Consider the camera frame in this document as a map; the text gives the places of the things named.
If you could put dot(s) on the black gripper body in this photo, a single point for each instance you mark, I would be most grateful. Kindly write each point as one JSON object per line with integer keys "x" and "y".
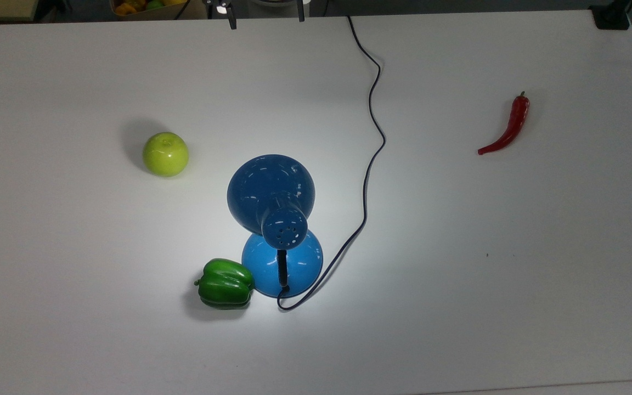
{"x": 212, "y": 3}

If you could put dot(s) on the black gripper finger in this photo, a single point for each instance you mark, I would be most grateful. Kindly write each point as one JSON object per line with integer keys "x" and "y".
{"x": 232, "y": 19}
{"x": 300, "y": 12}

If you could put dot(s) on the blue desk lamp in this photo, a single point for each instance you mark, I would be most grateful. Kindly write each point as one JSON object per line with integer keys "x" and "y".
{"x": 269, "y": 186}

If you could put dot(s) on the cardboard box with fruit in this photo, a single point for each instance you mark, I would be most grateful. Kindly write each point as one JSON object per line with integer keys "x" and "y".
{"x": 151, "y": 14}

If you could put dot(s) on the green apple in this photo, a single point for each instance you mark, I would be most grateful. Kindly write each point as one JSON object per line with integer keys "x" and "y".
{"x": 165, "y": 154}

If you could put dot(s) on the red chili pepper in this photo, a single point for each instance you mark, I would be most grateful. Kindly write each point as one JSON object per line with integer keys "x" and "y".
{"x": 516, "y": 118}

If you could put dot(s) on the green bell pepper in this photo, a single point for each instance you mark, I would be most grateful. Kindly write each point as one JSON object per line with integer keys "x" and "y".
{"x": 225, "y": 285}

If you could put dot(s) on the black table clamp mount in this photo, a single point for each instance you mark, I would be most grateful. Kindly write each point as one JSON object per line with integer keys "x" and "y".
{"x": 612, "y": 19}

